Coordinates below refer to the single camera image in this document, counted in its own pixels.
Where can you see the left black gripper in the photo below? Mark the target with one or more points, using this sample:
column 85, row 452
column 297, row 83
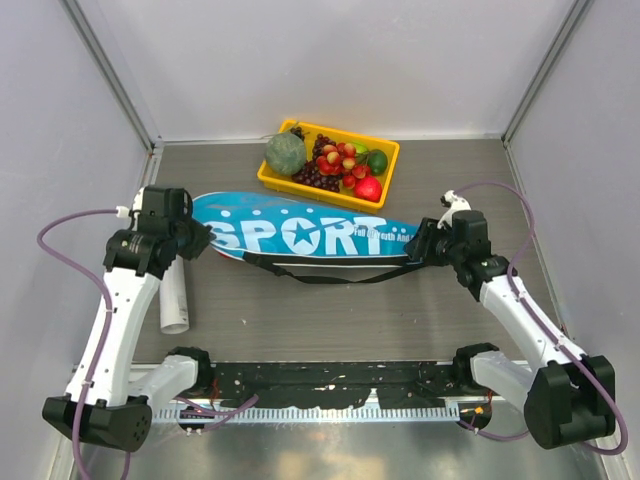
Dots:
column 201, row 237

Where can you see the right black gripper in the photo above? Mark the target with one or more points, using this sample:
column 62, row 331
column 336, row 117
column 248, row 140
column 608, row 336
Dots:
column 418, row 250

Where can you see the white shuttlecock tube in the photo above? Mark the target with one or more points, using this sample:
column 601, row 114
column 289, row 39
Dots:
column 174, row 314

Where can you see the blue racket cover bag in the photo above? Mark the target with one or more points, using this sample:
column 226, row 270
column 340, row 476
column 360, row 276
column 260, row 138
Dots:
column 276, row 234

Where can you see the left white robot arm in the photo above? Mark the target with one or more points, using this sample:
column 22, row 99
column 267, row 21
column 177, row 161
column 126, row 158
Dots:
column 100, row 406

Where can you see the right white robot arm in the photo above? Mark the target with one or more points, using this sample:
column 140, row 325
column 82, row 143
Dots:
column 565, row 395

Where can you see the red apple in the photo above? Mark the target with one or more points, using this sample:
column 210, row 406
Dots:
column 368, row 189

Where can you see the green lime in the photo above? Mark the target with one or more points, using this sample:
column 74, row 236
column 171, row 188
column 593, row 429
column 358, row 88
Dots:
column 377, row 162

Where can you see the yellow plastic fruit bin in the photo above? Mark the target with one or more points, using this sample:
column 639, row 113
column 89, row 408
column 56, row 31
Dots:
column 344, row 199

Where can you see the green melon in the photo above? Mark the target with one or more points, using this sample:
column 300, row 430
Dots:
column 285, row 154

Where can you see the dark purple grape bunch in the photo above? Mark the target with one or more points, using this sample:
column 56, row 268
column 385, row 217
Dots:
column 312, row 175

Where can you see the red cherry bunch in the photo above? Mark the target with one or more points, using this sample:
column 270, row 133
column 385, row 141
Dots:
column 340, row 165

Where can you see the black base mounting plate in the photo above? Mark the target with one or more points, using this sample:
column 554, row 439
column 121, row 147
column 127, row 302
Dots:
column 337, row 385

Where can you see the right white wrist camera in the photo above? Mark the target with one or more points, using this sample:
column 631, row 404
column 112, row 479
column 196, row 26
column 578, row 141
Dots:
column 453, row 203

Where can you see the aluminium frame post left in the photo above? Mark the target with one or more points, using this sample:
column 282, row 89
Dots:
column 93, row 29

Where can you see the aluminium frame post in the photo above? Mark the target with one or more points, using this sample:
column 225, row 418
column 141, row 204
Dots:
column 568, row 27
column 93, row 29

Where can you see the white slotted cable duct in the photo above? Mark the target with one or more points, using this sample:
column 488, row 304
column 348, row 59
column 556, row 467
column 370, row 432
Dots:
column 370, row 413

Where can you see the aluminium frame post right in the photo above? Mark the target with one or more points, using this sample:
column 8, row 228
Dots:
column 568, row 27

